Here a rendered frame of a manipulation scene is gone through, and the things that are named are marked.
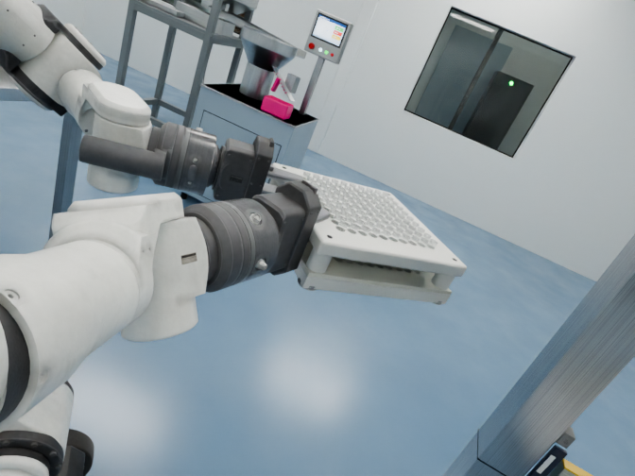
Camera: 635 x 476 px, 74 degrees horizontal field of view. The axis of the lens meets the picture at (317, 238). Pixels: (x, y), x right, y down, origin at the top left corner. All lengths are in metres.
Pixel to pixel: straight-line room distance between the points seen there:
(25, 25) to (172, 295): 0.54
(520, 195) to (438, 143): 1.10
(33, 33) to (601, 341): 0.88
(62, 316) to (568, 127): 5.25
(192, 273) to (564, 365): 0.45
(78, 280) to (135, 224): 0.08
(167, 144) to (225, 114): 2.11
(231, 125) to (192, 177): 2.09
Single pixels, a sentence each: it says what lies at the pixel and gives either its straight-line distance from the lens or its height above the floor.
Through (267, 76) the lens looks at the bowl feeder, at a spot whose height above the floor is 0.92.
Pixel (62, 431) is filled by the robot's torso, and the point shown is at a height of 0.61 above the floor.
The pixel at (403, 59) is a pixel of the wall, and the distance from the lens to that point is 5.15.
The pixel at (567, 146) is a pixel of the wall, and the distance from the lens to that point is 5.37.
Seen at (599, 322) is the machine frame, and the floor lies 1.11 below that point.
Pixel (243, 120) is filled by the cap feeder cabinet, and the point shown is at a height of 0.67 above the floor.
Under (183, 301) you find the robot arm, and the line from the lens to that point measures 0.38.
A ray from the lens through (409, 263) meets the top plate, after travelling 0.59.
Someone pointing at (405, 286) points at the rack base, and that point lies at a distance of 0.61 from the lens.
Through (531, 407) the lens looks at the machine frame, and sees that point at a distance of 0.65.
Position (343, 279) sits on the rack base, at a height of 1.02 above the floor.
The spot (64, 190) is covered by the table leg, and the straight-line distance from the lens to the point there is 1.61.
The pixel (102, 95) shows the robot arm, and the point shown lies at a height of 1.11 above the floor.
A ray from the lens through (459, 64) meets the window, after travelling 5.24.
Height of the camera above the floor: 1.27
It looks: 24 degrees down
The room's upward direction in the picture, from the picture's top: 23 degrees clockwise
